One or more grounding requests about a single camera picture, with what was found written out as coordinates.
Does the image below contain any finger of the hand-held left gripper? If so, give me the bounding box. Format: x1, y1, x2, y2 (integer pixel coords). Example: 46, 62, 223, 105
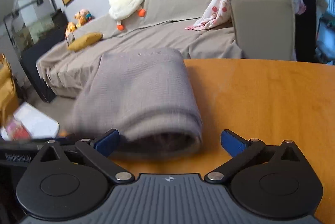
56, 134, 79, 146

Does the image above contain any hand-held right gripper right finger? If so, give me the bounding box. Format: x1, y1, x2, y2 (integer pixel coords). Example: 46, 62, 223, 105
205, 129, 304, 184

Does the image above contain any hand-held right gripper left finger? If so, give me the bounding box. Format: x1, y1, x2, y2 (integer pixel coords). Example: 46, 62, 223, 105
34, 128, 137, 184

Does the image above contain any striped shirt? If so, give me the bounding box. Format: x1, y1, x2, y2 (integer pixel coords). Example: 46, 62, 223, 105
65, 47, 204, 159

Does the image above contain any white booklet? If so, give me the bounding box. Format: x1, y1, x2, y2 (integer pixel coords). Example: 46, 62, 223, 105
0, 102, 60, 141

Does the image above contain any yellow chair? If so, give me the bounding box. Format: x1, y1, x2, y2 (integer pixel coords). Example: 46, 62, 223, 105
0, 54, 20, 123

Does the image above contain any black cabinet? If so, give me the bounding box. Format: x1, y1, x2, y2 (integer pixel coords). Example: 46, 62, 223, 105
19, 9, 70, 104

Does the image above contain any small yellow pillow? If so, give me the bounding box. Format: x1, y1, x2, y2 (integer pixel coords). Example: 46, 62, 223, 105
67, 32, 103, 52

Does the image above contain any yellow plush toy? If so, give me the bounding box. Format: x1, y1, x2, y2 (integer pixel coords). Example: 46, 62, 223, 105
65, 22, 77, 38

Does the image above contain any glass tank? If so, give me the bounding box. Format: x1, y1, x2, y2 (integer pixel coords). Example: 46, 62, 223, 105
4, 0, 57, 53

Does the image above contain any grey sofa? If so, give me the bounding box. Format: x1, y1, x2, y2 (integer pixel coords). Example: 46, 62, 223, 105
36, 0, 298, 99

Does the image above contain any colourful plush toy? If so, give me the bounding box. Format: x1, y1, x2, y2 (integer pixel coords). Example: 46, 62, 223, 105
75, 9, 93, 29

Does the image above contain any white duck plush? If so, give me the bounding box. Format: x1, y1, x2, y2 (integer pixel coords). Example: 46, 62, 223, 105
108, 0, 151, 31

